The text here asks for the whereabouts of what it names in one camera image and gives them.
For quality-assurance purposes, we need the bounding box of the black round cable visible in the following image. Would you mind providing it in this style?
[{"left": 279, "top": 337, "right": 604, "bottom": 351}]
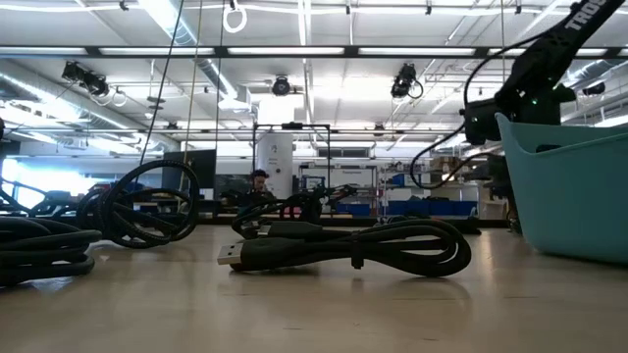
[{"left": 230, "top": 183, "right": 359, "bottom": 241}]

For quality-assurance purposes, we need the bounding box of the person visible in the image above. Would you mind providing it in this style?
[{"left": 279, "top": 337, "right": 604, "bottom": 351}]
[{"left": 240, "top": 168, "right": 277, "bottom": 206}]

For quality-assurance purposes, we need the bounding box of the black metal frame rig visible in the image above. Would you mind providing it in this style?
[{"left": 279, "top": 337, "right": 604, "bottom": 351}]
[{"left": 251, "top": 121, "right": 333, "bottom": 200}]

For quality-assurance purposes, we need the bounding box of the white equipment cabinet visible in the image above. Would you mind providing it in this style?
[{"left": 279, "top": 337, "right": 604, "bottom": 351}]
[{"left": 297, "top": 163, "right": 380, "bottom": 203}]

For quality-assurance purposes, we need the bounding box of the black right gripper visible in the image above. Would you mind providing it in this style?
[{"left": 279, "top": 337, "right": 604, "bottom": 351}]
[{"left": 462, "top": 96, "right": 514, "bottom": 147}]

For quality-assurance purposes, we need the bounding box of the black monitor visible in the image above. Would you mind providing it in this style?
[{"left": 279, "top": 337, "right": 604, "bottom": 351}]
[{"left": 160, "top": 148, "right": 218, "bottom": 193}]

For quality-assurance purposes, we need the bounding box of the black cable with gray plug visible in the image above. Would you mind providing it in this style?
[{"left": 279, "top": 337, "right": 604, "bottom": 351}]
[{"left": 97, "top": 159, "right": 201, "bottom": 250}]

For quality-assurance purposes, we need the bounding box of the black cable with USB-A plug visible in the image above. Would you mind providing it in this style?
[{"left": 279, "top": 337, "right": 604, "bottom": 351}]
[{"left": 217, "top": 218, "right": 473, "bottom": 279}]

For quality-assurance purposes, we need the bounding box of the white cylindrical tank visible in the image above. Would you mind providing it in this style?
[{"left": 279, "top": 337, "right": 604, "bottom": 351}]
[{"left": 255, "top": 131, "right": 295, "bottom": 201}]

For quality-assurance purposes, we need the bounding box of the long black looped cable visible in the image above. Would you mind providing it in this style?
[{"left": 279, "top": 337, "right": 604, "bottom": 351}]
[{"left": 75, "top": 187, "right": 115, "bottom": 232}]

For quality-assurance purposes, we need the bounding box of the thin black hanging cable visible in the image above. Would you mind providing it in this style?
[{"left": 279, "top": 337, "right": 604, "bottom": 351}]
[{"left": 138, "top": 0, "right": 186, "bottom": 167}]

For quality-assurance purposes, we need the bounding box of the black cable with red tie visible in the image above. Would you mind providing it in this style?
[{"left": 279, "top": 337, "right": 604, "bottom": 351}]
[{"left": 0, "top": 215, "right": 103, "bottom": 289}]

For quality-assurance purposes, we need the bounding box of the teal plastic bin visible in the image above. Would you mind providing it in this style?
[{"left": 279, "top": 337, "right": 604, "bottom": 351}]
[{"left": 494, "top": 112, "right": 628, "bottom": 266}]

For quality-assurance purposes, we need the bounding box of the yellow hanging cord with plug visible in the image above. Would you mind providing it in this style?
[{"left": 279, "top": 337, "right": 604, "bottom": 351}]
[{"left": 498, "top": 0, "right": 507, "bottom": 85}]

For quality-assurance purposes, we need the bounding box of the white hanging ring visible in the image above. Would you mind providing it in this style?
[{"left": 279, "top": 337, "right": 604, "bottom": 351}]
[{"left": 221, "top": 0, "right": 248, "bottom": 35}]

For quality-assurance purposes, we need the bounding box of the black aluminium table frame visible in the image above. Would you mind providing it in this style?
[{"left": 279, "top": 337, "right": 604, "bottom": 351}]
[{"left": 193, "top": 213, "right": 511, "bottom": 235}]

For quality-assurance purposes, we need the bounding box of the blue storage bin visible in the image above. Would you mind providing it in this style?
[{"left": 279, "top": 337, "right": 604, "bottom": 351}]
[
  {"left": 335, "top": 201, "right": 373, "bottom": 218},
  {"left": 385, "top": 197, "right": 480, "bottom": 218}
]

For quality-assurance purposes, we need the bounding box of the silver air duct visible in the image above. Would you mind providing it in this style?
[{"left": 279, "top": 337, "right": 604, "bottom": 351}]
[
  {"left": 558, "top": 57, "right": 628, "bottom": 124},
  {"left": 136, "top": 0, "right": 239, "bottom": 99}
]

